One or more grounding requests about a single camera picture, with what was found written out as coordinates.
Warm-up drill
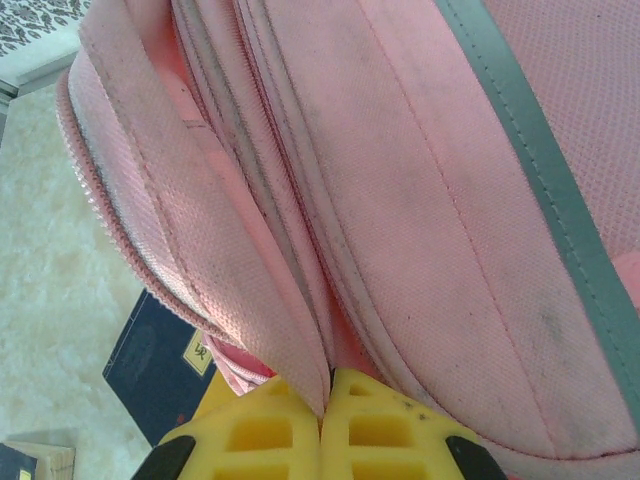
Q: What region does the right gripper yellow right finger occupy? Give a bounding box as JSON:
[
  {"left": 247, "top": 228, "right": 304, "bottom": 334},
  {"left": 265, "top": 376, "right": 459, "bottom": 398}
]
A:
[{"left": 319, "top": 366, "right": 509, "bottom": 480}]

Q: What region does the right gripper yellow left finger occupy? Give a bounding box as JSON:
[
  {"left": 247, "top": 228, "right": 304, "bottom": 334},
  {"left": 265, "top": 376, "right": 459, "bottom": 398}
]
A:
[{"left": 143, "top": 374, "right": 324, "bottom": 480}]

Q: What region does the pink backpack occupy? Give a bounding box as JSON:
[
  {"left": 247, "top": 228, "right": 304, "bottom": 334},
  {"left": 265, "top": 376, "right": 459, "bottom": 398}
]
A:
[{"left": 54, "top": 0, "right": 640, "bottom": 480}]

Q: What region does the navy book with yellow label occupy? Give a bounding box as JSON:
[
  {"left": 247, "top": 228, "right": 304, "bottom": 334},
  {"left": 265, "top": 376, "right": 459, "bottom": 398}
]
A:
[{"left": 102, "top": 289, "right": 236, "bottom": 436}]

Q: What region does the thick navy hardcover book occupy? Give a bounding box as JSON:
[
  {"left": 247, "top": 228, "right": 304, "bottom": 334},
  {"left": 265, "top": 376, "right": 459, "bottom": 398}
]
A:
[{"left": 0, "top": 433, "right": 77, "bottom": 480}]

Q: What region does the aluminium frame end rail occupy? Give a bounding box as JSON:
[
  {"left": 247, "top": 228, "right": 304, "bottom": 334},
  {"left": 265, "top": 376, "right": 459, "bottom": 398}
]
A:
[{"left": 0, "top": 47, "right": 84, "bottom": 101}]

